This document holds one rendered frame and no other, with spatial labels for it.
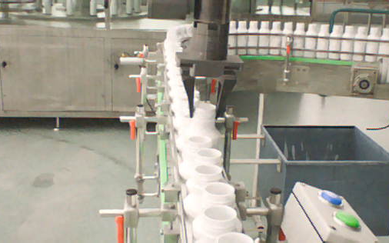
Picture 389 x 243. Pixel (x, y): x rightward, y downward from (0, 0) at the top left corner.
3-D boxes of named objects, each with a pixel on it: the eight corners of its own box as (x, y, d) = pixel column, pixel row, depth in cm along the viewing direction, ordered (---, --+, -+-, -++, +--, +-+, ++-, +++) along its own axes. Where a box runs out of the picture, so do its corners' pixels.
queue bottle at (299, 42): (305, 55, 254) (308, 23, 250) (300, 57, 250) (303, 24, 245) (294, 54, 258) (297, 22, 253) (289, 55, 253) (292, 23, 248)
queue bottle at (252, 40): (246, 54, 250) (248, 21, 246) (244, 52, 256) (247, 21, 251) (258, 54, 251) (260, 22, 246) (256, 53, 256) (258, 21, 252)
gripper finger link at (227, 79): (184, 111, 82) (188, 55, 80) (226, 113, 83) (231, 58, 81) (187, 123, 76) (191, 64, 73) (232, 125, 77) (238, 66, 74)
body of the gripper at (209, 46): (174, 62, 80) (177, 16, 78) (236, 66, 81) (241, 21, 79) (176, 71, 74) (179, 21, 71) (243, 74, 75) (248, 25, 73)
